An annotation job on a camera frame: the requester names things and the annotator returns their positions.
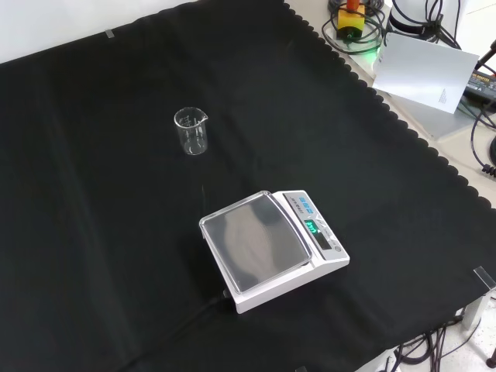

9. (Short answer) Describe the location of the clear corner clamp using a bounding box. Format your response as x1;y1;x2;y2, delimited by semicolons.
473;265;496;292

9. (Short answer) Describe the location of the silver metal bench leg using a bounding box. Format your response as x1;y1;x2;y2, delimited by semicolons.
462;288;494;331

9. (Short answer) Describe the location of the black floor cable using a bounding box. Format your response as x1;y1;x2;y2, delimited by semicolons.
387;309;486;372

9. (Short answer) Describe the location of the black coiled cable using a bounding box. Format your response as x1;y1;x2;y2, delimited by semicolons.
470;101;496;176

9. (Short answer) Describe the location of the black power adapter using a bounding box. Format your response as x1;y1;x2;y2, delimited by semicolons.
463;69;496;103

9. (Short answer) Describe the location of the black balance power cable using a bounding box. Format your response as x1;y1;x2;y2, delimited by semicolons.
167;288;233;343

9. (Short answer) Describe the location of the black bench cloth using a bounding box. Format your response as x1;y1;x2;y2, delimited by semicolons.
0;0;496;372

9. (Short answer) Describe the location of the grey base plate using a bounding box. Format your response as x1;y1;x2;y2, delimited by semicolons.
371;88;482;141

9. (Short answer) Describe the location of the pale board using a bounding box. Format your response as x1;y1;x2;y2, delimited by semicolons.
372;32;481;115

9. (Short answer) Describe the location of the white electronic balance steel pan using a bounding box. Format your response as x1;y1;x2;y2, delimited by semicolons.
198;189;351;315

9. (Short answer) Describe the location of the clear glass beaker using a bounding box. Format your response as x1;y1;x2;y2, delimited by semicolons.
173;107;209;157

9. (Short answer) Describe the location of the yellow stop button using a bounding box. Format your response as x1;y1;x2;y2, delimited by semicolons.
336;0;366;42

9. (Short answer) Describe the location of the black cable by stop button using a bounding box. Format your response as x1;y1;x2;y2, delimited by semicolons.
321;0;387;54

